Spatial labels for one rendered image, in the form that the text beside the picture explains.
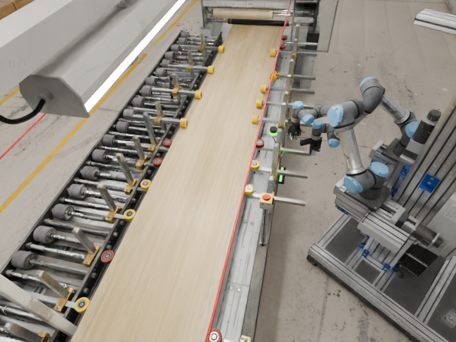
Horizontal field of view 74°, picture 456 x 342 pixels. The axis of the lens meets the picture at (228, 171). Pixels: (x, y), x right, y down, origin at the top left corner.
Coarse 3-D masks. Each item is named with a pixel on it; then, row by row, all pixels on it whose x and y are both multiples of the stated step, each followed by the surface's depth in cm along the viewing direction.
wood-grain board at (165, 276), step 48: (240, 48) 367; (240, 96) 299; (192, 144) 256; (240, 144) 253; (192, 192) 221; (240, 192) 219; (144, 240) 196; (192, 240) 194; (144, 288) 175; (192, 288) 173; (96, 336) 159; (144, 336) 158; (192, 336) 157
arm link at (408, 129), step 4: (404, 124) 209; (408, 124) 204; (412, 124) 204; (416, 124) 203; (400, 128) 213; (404, 128) 208; (408, 128) 202; (412, 128) 202; (416, 128) 201; (404, 132) 206; (408, 132) 202; (412, 132) 200; (404, 136) 206; (408, 136) 203; (412, 136) 202; (400, 140) 211; (404, 140) 207; (408, 140) 205; (404, 144) 208
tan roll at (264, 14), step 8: (216, 8) 404; (224, 8) 402; (232, 8) 400; (240, 8) 399; (248, 8) 397; (216, 16) 409; (224, 16) 406; (232, 16) 403; (240, 16) 401; (248, 16) 398; (256, 16) 396; (264, 16) 394; (272, 16) 394; (288, 16) 392
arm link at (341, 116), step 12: (336, 108) 169; (348, 108) 169; (336, 120) 170; (348, 120) 169; (348, 132) 172; (348, 144) 174; (348, 156) 176; (348, 168) 179; (360, 168) 176; (348, 180) 179; (360, 180) 175; (372, 180) 177; (360, 192) 181
